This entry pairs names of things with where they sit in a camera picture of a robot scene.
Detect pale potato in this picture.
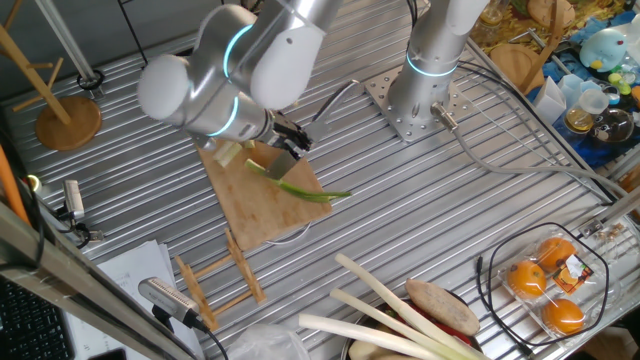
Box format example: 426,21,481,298
348,339,401,360

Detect glass flask with yellow liquid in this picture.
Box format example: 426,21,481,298
563,88,610,135

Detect black stand with thin rod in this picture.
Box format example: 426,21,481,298
117,0,197,66

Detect white paper sheets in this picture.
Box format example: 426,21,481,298
64,239,206,360

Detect clear plastic bag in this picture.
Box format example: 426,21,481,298
226,323,312,360

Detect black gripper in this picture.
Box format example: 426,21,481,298
272,114,315,162

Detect steel cleaver knife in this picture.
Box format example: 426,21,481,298
264,78,362,182

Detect black keyboard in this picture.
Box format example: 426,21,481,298
0,277,77,360

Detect orange fruit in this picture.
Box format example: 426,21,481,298
536,236,577,274
540,297,586,336
505,259,548,300

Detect red vegetable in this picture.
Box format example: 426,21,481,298
393,298,475,347

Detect orange pole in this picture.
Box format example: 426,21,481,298
0,143,32,227

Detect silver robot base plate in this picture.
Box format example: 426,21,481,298
363,64,474,145

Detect thin black cable loop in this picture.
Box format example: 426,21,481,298
473,221,611,359

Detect small green toy pieces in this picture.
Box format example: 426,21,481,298
606,71,634,97

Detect light blue plush toy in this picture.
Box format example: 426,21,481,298
578,27,630,74

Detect small silver camera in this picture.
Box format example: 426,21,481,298
62,178,87,222

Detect black cables at robot base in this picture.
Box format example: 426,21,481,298
456,59,617,204

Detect pale green scallion piece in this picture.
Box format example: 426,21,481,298
218,143,244,169

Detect long scallion with green top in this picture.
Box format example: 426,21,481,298
244,158,353,204

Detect metal camera mount clamp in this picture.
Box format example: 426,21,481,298
53,204,105,249

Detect clear plastic fruit tray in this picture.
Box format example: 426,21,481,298
496,222,623,347

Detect wooden knife rack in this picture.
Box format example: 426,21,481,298
174,228,268,332

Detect clear glass bottle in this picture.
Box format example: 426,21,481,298
471,0,507,44

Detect blue cloth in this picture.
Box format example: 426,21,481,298
539,9,640,169

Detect orange label sticker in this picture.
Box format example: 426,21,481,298
551,253,595,296

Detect aluminium profile bracket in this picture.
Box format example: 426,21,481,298
578,184,640,240

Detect wooden cutting board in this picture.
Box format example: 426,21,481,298
197,139,334,252

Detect round woven wooden item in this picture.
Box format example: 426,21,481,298
526,0,577,30

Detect metal bowl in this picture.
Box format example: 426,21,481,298
339,298,482,360

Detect silver camera with black cable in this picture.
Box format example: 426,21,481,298
138,276,230,360

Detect aluminium pole with black ring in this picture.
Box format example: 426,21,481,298
33,0,107,100

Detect brown sweet potato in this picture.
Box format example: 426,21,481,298
403,277,482,337

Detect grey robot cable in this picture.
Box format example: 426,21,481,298
429,101,630,200

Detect wooden mug tree stand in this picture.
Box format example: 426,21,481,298
0,22,104,153
488,0,567,96

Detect white paper box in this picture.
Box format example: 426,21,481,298
531,76,570,126

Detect aluminium frame beam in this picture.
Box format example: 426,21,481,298
0,199,200,360

